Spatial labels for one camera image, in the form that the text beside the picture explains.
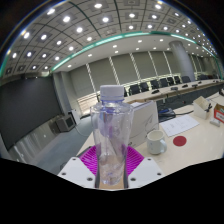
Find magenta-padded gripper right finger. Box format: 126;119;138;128
124;145;165;190

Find printed white paper sheet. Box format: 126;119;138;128
159;114;200;138

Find clear plastic water bottle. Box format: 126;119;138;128
90;84;134;186

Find white ceramic mug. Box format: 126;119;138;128
146;129;168;155

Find white printer paper box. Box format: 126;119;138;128
128;100;160;149

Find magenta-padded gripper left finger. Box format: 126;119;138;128
57;144;101;189

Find long curved conference table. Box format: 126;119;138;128
123;79;224;105

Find ceiling lights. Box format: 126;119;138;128
6;1;214;73

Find flat round red coaster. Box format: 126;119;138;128
172;135;188;147

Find black office chairs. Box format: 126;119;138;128
123;74;214;98

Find small white remote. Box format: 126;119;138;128
209;118;222;128

